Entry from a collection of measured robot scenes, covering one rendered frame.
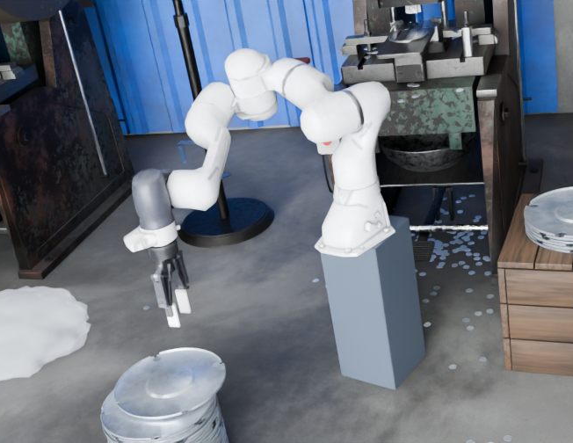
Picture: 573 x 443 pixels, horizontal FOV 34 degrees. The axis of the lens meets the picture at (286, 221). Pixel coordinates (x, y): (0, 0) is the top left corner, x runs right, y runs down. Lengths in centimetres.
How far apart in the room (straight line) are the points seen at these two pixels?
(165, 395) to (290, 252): 117
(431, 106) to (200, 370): 107
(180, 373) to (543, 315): 96
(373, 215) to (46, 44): 189
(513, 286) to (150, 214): 96
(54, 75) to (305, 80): 166
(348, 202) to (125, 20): 251
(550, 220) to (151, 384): 113
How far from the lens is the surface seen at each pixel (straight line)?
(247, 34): 446
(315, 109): 229
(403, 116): 291
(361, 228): 239
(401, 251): 251
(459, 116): 288
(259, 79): 250
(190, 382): 240
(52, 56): 387
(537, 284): 250
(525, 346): 261
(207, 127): 243
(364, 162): 237
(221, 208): 367
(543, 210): 262
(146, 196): 226
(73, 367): 307
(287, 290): 317
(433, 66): 293
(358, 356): 264
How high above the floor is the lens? 159
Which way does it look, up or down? 26 degrees down
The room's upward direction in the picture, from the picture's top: 11 degrees counter-clockwise
